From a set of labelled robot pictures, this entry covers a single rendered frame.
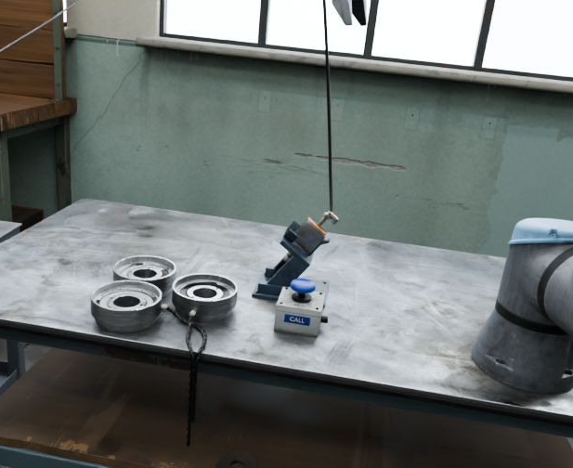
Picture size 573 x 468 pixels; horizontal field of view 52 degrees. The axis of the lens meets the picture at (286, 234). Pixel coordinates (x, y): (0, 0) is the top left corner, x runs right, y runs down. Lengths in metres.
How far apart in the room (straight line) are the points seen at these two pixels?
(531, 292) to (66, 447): 0.78
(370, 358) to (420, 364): 0.07
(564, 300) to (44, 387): 0.93
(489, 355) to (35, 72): 2.23
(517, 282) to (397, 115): 1.66
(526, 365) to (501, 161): 1.72
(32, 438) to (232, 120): 1.72
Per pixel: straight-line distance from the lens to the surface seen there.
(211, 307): 0.92
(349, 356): 0.89
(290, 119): 2.50
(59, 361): 1.33
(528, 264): 0.86
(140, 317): 0.89
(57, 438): 1.13
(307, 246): 1.01
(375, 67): 2.36
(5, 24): 2.78
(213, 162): 2.60
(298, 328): 0.92
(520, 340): 0.90
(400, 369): 0.88
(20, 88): 2.77
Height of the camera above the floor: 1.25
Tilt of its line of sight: 20 degrees down
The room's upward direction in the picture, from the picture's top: 6 degrees clockwise
